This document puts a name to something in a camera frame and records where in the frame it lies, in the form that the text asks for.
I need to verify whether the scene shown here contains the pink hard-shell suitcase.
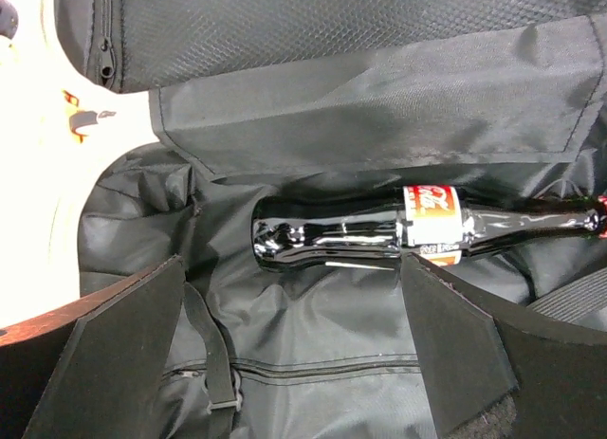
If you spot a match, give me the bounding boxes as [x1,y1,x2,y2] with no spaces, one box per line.
[1,0,606,438]

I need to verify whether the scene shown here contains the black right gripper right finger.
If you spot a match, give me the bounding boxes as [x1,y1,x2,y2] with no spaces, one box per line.
[401,255,606,438]

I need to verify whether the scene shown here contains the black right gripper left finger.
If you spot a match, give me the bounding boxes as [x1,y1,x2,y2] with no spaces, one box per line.
[1,257,185,438]

